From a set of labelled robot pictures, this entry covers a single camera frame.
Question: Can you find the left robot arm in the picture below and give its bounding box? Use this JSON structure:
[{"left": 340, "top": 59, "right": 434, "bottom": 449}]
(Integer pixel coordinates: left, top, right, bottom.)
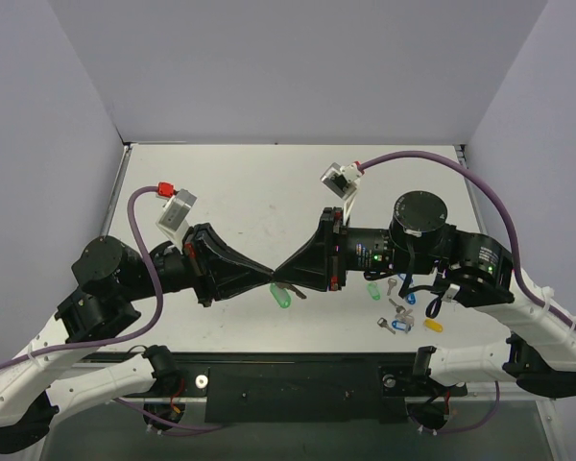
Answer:
[{"left": 0, "top": 224, "right": 273, "bottom": 454}]

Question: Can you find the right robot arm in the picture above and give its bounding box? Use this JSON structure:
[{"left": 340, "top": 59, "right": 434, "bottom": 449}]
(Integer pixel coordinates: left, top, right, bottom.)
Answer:
[{"left": 274, "top": 191, "right": 576, "bottom": 399}]

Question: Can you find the silver key cluster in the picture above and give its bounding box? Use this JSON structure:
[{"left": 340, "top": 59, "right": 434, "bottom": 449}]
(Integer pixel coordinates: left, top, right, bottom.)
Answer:
[{"left": 388, "top": 298, "right": 414, "bottom": 323}]

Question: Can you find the blue tag key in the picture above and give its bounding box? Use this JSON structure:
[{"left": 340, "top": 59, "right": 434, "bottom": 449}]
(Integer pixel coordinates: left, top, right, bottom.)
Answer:
[{"left": 376, "top": 317, "right": 413, "bottom": 334}]

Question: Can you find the yellow key tag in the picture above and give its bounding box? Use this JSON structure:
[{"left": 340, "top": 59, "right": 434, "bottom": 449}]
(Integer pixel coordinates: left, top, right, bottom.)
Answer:
[{"left": 423, "top": 319, "right": 444, "bottom": 333}]

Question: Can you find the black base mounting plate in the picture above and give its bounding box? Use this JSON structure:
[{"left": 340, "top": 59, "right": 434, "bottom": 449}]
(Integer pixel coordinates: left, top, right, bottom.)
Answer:
[{"left": 119, "top": 352, "right": 469, "bottom": 425}]

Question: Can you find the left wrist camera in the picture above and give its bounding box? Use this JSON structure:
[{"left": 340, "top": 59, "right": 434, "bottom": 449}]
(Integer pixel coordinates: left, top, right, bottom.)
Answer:
[{"left": 156, "top": 189, "right": 197, "bottom": 248}]

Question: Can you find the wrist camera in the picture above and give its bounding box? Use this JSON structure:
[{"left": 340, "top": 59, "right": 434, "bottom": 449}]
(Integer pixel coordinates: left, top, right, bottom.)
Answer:
[
  {"left": 156, "top": 189, "right": 197, "bottom": 248},
  {"left": 320, "top": 161, "right": 363, "bottom": 226}
]

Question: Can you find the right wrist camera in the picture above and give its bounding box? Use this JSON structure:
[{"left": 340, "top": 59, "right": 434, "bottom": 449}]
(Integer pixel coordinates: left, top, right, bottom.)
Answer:
[{"left": 320, "top": 161, "right": 363, "bottom": 226}]

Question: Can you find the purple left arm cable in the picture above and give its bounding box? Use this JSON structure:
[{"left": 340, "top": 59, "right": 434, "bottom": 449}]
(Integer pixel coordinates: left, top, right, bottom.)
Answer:
[{"left": 0, "top": 182, "right": 179, "bottom": 378}]

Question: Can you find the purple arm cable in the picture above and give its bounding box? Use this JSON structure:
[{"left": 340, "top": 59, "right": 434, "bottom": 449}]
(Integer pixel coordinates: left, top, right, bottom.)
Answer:
[
  {"left": 0, "top": 182, "right": 179, "bottom": 378},
  {"left": 357, "top": 151, "right": 576, "bottom": 342}
]

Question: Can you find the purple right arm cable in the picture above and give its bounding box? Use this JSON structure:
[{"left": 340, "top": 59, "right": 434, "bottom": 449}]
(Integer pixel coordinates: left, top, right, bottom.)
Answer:
[{"left": 357, "top": 151, "right": 576, "bottom": 342}]

